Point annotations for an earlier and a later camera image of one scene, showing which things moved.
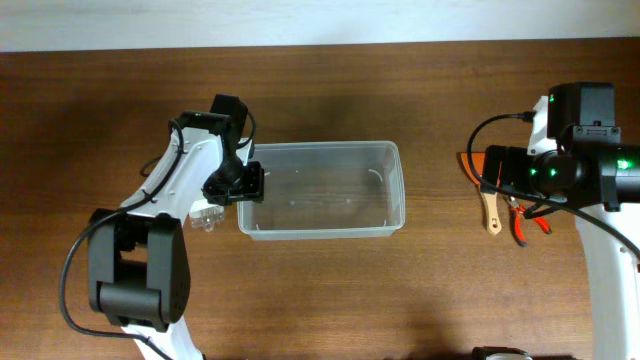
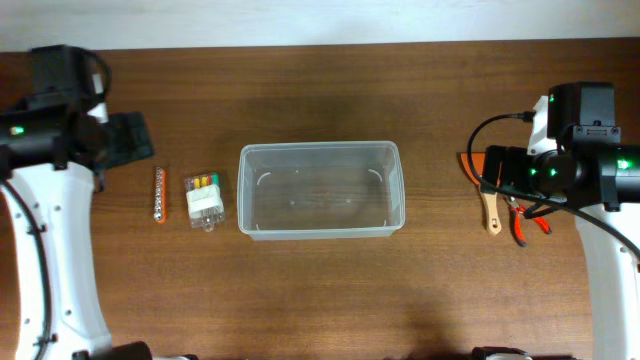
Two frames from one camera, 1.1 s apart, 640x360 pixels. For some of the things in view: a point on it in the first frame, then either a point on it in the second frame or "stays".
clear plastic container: [326, 189] stays
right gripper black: [512, 159] stays
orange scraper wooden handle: [489, 196] stays
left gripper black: [253, 190] to [138, 140]
